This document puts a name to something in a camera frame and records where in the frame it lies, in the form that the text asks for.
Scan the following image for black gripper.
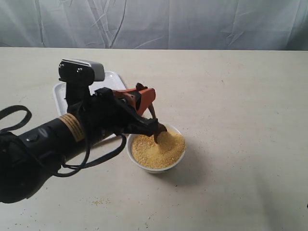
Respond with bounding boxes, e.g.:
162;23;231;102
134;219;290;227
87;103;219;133
64;88;167;144

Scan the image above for brown wooden spoon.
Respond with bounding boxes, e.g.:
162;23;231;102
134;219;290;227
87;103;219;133
136;83;167;143

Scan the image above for yellow grains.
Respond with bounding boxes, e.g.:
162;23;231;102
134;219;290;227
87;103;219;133
131;132;186;169

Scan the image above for white plastic tray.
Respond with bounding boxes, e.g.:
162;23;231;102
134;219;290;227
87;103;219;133
52;71;127;116

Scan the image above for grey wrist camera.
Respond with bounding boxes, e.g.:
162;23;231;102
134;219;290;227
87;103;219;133
58;59;105;86

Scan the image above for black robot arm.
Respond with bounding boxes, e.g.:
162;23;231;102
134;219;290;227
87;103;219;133
0;85;164;204

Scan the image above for black cable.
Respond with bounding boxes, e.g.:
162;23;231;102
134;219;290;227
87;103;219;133
0;104;127;178

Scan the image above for white bowl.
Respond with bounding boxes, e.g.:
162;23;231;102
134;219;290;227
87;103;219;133
127;124;186;174

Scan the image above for white backdrop curtain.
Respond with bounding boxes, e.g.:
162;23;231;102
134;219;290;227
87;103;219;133
0;0;308;51

